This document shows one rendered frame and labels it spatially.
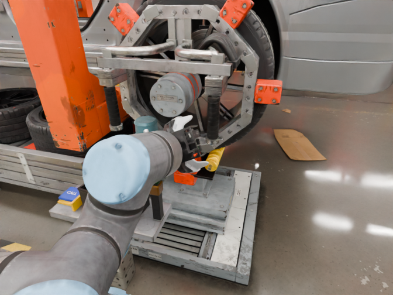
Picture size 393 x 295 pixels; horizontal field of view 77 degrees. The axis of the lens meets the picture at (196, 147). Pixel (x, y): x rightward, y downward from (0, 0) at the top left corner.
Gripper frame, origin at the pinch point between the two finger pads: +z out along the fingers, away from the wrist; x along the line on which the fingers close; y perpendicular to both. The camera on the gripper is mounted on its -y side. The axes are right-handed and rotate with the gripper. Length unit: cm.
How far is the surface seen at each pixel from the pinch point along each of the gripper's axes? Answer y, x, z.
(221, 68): 14.5, 16.4, 4.7
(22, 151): -113, 27, 38
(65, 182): -98, 2, 45
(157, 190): -18.1, -10.9, 6.1
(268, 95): 23.4, 6.7, 27.4
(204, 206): -24, -33, 53
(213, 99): 9.9, 9.4, 4.3
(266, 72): 25.3, 15.3, 33.0
